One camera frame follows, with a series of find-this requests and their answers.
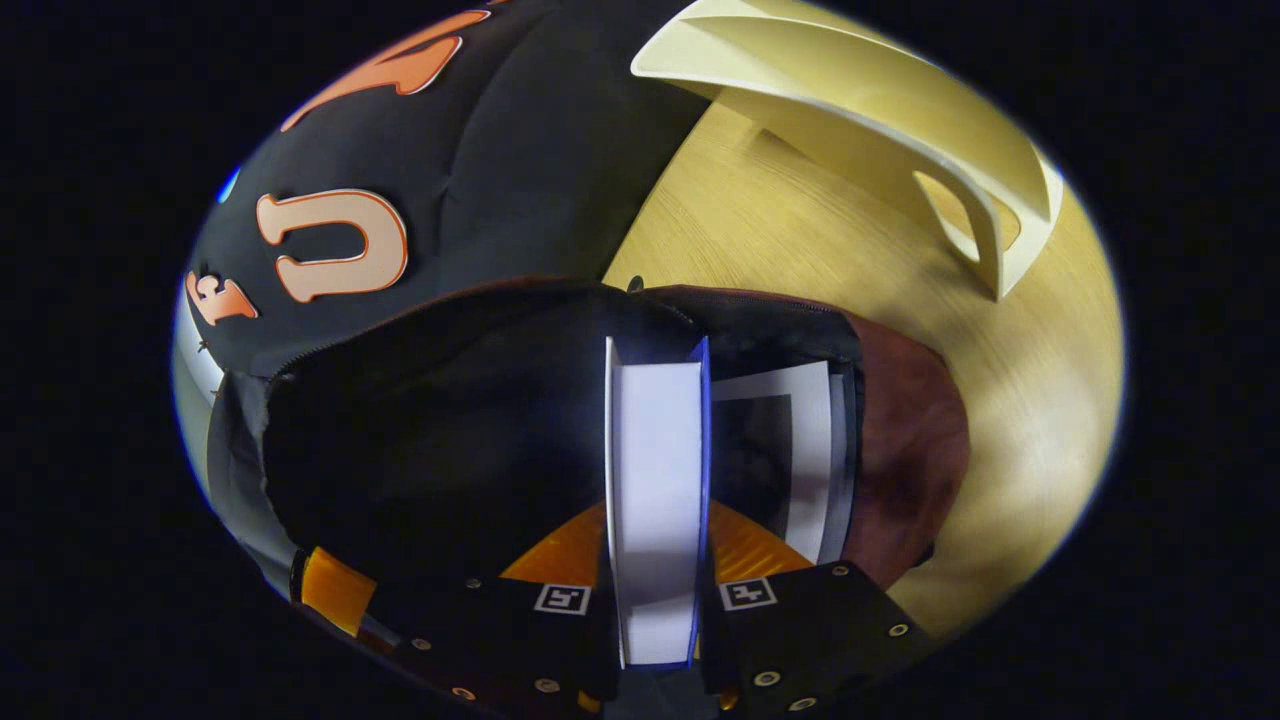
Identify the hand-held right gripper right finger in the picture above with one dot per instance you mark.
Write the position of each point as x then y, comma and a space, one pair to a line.
800, 630

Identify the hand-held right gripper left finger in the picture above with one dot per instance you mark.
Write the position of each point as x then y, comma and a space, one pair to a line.
500, 640

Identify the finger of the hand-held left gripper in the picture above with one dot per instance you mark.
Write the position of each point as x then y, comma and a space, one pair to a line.
335, 590

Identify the white spine portrait book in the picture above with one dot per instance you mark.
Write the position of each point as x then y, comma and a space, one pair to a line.
810, 440

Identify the blue spine book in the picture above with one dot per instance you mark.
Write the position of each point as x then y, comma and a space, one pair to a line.
655, 480

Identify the white bookshelf rack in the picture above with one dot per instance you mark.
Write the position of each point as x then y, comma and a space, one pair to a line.
900, 110

